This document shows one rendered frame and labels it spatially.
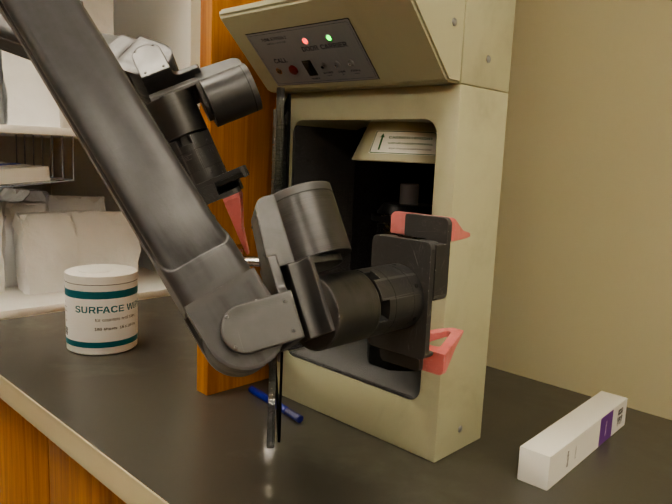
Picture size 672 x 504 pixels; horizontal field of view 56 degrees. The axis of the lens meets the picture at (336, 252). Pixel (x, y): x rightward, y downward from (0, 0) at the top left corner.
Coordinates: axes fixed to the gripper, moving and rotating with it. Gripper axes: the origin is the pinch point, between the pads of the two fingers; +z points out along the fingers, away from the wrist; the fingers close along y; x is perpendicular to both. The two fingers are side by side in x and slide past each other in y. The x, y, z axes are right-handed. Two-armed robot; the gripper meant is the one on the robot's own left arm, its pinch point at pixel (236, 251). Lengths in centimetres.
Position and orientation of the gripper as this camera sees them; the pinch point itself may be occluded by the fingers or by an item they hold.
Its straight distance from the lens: 77.4
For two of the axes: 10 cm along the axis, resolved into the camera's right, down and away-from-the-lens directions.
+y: -9.2, 3.9, -0.4
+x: 1.0, 1.5, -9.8
